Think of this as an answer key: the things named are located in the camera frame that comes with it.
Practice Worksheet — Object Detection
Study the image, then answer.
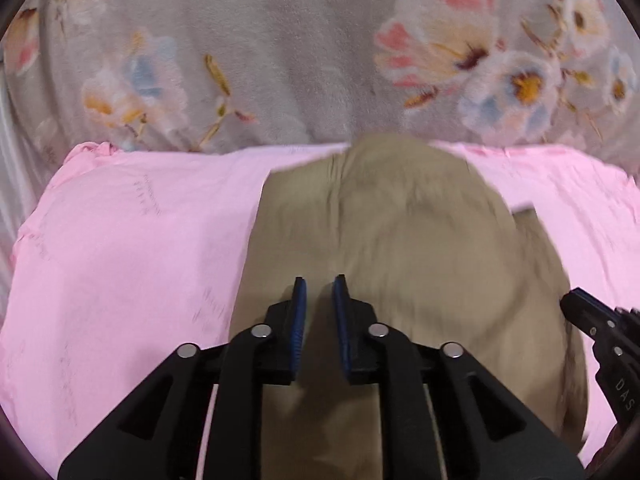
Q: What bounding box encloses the tan puffer jacket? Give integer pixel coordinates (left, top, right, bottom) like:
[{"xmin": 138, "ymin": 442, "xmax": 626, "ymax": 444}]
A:
[{"xmin": 230, "ymin": 136, "xmax": 588, "ymax": 479}]

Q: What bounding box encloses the person's right hand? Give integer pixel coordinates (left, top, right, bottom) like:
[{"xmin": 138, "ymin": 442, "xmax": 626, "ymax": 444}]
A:
[{"xmin": 586, "ymin": 419, "xmax": 640, "ymax": 480}]

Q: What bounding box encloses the pink printed bed sheet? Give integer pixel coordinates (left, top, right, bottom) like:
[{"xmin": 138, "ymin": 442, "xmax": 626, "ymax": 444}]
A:
[{"xmin": 1, "ymin": 143, "xmax": 639, "ymax": 474}]

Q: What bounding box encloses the white satin bedding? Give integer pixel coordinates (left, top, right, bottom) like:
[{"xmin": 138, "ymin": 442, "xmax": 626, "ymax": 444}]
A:
[{"xmin": 1, "ymin": 70, "xmax": 66, "ymax": 313}]

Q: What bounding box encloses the grey floral blanket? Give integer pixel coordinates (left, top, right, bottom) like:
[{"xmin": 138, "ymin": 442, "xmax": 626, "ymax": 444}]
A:
[{"xmin": 1, "ymin": 0, "xmax": 639, "ymax": 173}]

